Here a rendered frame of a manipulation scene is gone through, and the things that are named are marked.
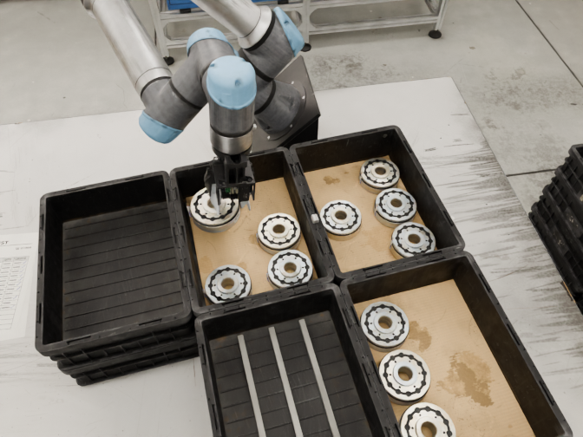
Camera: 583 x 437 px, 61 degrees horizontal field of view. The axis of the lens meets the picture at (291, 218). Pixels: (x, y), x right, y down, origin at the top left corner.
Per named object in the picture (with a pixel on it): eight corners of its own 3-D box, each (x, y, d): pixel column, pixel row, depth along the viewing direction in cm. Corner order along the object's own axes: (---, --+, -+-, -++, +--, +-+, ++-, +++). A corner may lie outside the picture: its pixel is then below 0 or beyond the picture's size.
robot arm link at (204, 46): (164, 62, 88) (178, 101, 82) (202, 14, 83) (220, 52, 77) (198, 81, 94) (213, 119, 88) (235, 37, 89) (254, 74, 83)
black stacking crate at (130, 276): (60, 224, 124) (41, 196, 115) (176, 199, 129) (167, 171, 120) (59, 374, 102) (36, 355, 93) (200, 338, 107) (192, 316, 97)
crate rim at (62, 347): (43, 200, 117) (39, 193, 115) (170, 175, 121) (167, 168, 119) (39, 359, 94) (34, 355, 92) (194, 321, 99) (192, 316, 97)
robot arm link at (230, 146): (206, 110, 85) (252, 106, 87) (206, 130, 89) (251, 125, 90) (212, 140, 81) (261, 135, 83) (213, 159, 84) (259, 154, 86)
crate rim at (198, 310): (170, 175, 121) (167, 168, 119) (287, 152, 126) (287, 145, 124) (194, 321, 99) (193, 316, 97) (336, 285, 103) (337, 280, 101)
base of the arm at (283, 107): (258, 113, 151) (234, 97, 144) (292, 77, 144) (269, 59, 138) (270, 144, 141) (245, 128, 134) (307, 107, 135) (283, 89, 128)
